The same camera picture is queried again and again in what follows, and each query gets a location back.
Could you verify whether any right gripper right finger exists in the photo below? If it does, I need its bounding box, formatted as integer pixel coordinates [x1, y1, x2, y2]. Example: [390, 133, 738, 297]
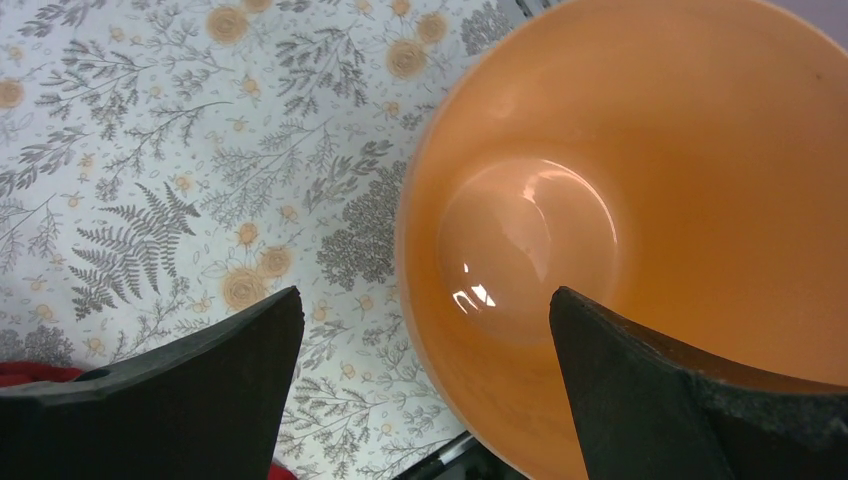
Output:
[549, 287, 847, 479]

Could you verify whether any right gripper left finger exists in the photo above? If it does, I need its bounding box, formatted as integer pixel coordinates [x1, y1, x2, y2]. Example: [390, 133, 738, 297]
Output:
[1, 287, 305, 479]

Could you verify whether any orange plastic trash bin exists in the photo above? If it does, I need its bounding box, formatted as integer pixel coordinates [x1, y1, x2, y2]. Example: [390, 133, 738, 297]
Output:
[395, 1, 847, 479]

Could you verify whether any red cloth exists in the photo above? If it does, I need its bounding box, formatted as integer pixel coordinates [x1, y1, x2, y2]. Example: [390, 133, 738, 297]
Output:
[1, 362, 293, 479]

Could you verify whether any floral patterned table mat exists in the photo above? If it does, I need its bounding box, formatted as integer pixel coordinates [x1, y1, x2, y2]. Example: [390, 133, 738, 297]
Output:
[1, 1, 513, 479]

